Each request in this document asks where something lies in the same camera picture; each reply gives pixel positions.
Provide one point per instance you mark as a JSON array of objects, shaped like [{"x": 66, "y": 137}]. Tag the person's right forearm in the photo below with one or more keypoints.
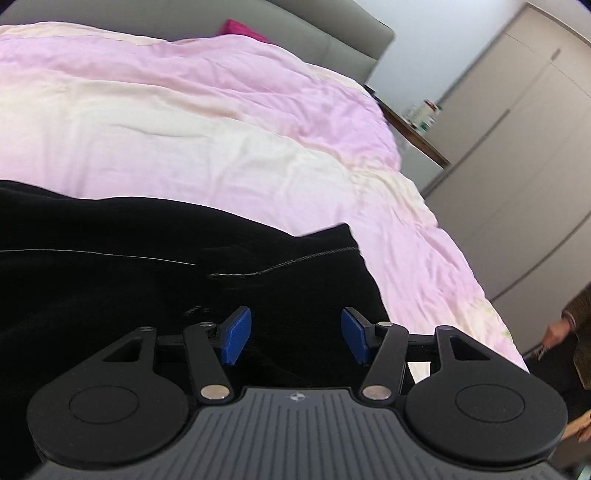
[{"x": 579, "y": 307}]

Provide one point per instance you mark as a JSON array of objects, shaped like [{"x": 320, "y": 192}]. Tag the person's right hand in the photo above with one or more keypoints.
[{"x": 559, "y": 331}]

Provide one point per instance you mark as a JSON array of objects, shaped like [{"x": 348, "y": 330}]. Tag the grey upholstered headboard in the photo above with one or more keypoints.
[{"x": 295, "y": 27}]

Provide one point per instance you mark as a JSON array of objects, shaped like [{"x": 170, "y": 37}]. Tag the wooden nightstand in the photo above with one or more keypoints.
[{"x": 418, "y": 138}]

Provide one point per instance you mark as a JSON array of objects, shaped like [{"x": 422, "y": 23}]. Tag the pink and cream blanket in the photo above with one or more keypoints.
[{"x": 221, "y": 138}]

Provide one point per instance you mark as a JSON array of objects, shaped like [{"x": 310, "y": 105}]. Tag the beige wardrobe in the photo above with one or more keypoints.
[{"x": 521, "y": 152}]

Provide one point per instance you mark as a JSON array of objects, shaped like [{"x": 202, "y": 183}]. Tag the white bottle with green label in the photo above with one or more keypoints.
[{"x": 427, "y": 115}]

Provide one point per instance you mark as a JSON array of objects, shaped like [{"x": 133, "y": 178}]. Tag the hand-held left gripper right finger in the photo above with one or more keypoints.
[{"x": 353, "y": 335}]

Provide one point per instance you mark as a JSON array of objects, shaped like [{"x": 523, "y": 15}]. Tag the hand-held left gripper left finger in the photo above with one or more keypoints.
[{"x": 236, "y": 336}]

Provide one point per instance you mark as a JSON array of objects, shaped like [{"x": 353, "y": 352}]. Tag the black pants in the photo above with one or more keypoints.
[{"x": 138, "y": 286}]

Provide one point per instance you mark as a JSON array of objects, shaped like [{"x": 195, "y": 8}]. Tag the person's dark clothing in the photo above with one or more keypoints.
[{"x": 554, "y": 374}]

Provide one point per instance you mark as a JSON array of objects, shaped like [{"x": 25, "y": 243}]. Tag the magenta pillow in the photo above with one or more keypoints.
[{"x": 247, "y": 30}]

